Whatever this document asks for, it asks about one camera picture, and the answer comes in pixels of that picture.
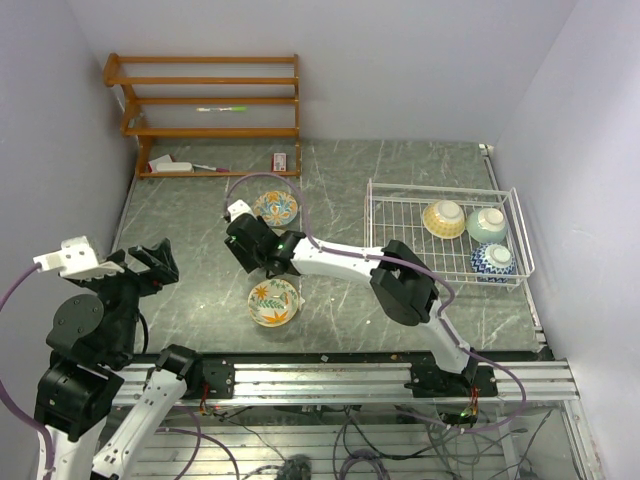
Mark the light teal ribbed bowl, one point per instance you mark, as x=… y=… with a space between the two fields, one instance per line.
x=486 y=225

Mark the red white small box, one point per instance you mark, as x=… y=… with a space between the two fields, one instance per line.
x=279 y=162

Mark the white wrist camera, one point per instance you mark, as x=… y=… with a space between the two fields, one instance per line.
x=77 y=259
x=236 y=209

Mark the white wire dish rack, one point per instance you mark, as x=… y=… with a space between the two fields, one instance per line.
x=463 y=235

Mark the green fern orange flower bowl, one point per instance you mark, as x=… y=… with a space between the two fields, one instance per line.
x=273 y=303

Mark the green white marker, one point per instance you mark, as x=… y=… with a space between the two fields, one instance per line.
x=222 y=109

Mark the wooden shelf rack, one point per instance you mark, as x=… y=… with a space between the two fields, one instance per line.
x=161 y=94

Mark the white plastic case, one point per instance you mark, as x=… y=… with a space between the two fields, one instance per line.
x=176 y=167

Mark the yellow sun pattern bowl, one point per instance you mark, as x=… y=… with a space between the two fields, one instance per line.
x=444 y=219

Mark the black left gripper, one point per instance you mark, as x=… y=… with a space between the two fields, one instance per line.
x=158 y=258

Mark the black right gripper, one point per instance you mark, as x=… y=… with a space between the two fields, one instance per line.
x=249 y=264

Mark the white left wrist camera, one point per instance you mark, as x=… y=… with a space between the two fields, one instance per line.
x=77 y=259

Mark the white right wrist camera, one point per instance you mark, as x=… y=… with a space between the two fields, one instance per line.
x=236 y=209

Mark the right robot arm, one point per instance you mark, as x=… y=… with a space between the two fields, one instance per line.
x=403 y=286

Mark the aluminium mounting rail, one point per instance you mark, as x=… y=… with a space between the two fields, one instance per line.
x=306 y=384

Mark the blue orange floral bowl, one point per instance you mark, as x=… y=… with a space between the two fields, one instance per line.
x=276 y=208

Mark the red geometric pattern bowl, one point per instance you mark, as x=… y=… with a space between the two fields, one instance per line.
x=492 y=258

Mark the red white flat box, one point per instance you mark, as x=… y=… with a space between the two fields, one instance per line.
x=152 y=166

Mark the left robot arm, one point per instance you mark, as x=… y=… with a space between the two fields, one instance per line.
x=92 y=339

